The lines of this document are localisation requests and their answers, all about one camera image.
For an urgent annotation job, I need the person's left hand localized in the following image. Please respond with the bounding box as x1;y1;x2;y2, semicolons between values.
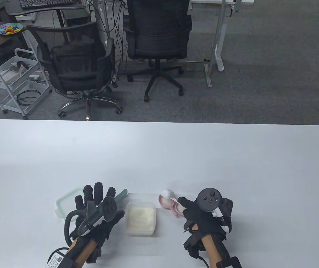
74;182;125;246

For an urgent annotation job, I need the white sugar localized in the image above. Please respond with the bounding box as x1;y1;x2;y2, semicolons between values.
128;207;154;232

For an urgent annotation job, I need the black padded office chair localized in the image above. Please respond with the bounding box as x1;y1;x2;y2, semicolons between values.
123;0;193;102

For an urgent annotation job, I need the person's right forearm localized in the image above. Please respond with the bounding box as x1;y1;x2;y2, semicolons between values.
201;234;227;268

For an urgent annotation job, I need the pile of colourful blocks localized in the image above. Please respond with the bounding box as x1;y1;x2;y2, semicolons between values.
0;25;20;34

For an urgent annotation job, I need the black mesh office chair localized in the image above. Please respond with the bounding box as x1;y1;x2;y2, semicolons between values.
26;22;123;121

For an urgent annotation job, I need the black box with white label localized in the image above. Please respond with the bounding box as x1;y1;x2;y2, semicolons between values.
46;251;72;268

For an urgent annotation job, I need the black computer tower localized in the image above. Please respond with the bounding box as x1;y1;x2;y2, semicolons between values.
63;10;90;26

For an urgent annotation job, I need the black keyboard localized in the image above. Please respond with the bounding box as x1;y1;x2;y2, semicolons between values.
19;0;77;9

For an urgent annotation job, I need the white rolling cart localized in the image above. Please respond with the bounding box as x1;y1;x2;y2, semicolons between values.
0;48;53;120

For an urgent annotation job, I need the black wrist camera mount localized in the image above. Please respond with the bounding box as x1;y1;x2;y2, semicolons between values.
87;243;102;263
183;234;204;259

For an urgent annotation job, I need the mint green container lid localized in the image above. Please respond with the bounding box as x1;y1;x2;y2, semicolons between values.
55;188;86;219

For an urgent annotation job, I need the green plate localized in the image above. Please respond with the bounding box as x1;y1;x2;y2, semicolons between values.
0;23;23;35

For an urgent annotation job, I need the person's right hand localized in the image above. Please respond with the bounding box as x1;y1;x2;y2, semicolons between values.
178;197;232;241

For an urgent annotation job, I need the small pink handled cup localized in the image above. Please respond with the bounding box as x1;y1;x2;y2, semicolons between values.
159;194;178;216
175;202;188;217

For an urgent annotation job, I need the white plastic coffee spoon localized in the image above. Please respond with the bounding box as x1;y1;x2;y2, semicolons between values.
160;189;180;202

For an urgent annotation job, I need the mint green dessert spatula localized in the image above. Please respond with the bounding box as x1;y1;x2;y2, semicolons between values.
115;189;128;203

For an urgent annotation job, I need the white desk frame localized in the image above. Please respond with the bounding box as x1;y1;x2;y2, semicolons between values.
189;0;255;88

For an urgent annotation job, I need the person's left forearm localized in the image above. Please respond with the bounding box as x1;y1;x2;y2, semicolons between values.
67;237;97;265

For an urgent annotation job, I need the coiled black cable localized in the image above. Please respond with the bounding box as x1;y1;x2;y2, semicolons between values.
16;90;41;106

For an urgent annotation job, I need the clear plastic sugar container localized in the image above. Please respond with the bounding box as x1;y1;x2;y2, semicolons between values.
125;202;156;237

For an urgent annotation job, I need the bundle of black cables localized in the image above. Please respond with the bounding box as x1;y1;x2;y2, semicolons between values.
87;0;129;82

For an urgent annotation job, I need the black desk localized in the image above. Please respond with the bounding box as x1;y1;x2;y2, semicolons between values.
4;0;93;28

